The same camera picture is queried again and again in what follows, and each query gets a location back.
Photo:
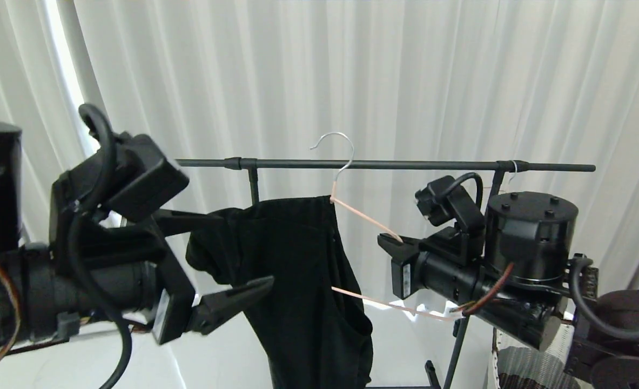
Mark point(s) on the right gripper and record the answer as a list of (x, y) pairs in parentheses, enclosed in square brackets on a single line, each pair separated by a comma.
[(443, 278)]

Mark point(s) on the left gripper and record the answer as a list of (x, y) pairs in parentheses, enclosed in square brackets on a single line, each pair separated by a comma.
[(108, 286)]

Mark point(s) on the black garment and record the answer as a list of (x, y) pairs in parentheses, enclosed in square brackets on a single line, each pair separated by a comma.
[(297, 259)]

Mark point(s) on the pink clothes hanger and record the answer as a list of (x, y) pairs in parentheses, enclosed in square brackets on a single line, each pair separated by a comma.
[(362, 217)]

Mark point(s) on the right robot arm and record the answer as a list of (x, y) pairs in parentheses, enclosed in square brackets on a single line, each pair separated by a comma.
[(530, 237)]

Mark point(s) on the black clothes rack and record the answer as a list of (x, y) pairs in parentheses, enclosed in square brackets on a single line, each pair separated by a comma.
[(405, 165)]

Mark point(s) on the white laundry basket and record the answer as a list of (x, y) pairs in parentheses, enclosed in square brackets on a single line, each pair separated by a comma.
[(530, 362)]

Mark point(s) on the white curtain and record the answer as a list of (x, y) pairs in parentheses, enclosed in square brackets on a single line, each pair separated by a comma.
[(405, 81)]

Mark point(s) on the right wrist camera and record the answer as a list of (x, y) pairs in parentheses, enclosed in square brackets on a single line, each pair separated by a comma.
[(449, 208)]

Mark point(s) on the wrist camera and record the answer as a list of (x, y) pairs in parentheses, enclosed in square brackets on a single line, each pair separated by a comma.
[(143, 175), (449, 208)]

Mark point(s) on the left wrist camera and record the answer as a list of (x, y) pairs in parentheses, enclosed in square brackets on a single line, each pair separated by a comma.
[(143, 175)]

